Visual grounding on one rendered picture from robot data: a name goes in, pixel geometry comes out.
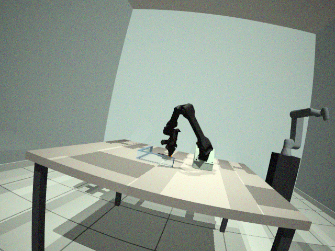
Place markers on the clear low glass walls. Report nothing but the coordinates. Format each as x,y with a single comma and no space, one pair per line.
161,160

